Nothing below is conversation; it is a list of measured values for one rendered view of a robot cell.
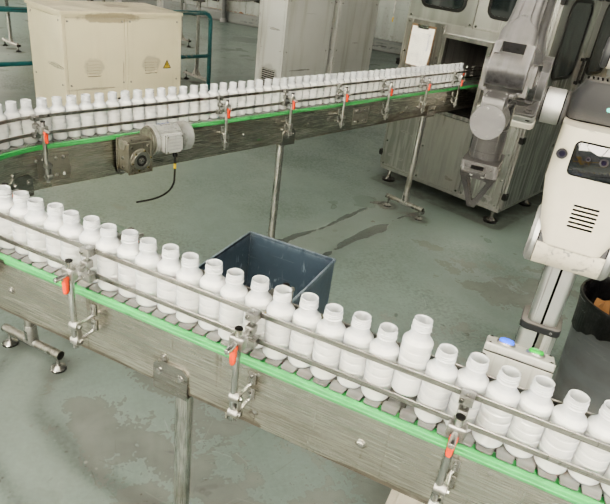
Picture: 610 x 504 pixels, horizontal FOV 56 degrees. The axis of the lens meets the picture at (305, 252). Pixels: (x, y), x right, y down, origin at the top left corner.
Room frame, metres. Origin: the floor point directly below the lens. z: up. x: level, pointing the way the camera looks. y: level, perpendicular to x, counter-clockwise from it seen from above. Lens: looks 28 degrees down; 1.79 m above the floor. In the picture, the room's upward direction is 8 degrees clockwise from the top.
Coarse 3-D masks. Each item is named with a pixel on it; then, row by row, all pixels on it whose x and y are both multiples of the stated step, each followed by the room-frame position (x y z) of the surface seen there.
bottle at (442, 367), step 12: (444, 348) 0.89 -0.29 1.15; (456, 348) 0.88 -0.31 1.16; (432, 360) 0.88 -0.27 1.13; (444, 360) 0.86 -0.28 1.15; (432, 372) 0.86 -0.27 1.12; (444, 372) 0.86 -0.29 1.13; (456, 372) 0.87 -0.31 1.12; (432, 384) 0.85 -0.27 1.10; (420, 396) 0.87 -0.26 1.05; (432, 396) 0.85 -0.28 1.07; (444, 396) 0.85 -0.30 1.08; (444, 408) 0.86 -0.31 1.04; (432, 420) 0.85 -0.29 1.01
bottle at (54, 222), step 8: (48, 208) 1.24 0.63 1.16; (56, 208) 1.24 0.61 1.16; (48, 216) 1.24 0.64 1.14; (56, 216) 1.24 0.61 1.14; (48, 224) 1.23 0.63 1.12; (56, 224) 1.24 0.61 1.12; (56, 232) 1.23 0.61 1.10; (48, 240) 1.23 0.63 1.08; (56, 240) 1.23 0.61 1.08; (48, 248) 1.23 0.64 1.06; (56, 248) 1.23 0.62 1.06; (56, 256) 1.23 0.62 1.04; (56, 264) 1.23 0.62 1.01
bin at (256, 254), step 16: (240, 240) 1.63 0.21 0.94; (256, 240) 1.68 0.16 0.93; (272, 240) 1.66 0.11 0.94; (224, 256) 1.55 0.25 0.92; (240, 256) 1.64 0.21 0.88; (256, 256) 1.68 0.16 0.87; (272, 256) 1.66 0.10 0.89; (288, 256) 1.64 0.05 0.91; (304, 256) 1.62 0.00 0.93; (320, 256) 1.59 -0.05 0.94; (224, 272) 1.55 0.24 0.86; (256, 272) 1.68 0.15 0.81; (272, 272) 1.66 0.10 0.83; (288, 272) 1.63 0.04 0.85; (304, 272) 1.61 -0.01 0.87; (320, 272) 1.48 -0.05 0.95; (304, 288) 1.38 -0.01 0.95; (320, 288) 1.49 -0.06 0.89; (320, 304) 1.51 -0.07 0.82
